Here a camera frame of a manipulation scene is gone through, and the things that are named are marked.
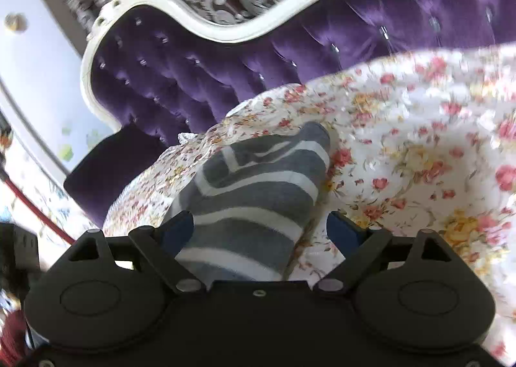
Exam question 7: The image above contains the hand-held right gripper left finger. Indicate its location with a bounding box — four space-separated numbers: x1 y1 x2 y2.
66 210 203 294

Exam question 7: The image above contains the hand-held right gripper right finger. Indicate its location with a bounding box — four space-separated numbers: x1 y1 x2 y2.
312 210 453 294

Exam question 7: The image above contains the grey white striped cardigan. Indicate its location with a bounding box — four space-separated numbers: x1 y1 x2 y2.
163 121 332 284

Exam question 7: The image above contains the dark red cloth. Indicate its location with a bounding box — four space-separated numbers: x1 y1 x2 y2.
0 290 30 365

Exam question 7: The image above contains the floral bed sheet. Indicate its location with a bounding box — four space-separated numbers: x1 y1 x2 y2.
103 45 516 360

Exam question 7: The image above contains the purple tufted sofa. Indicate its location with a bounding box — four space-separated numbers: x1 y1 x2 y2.
62 0 516 229

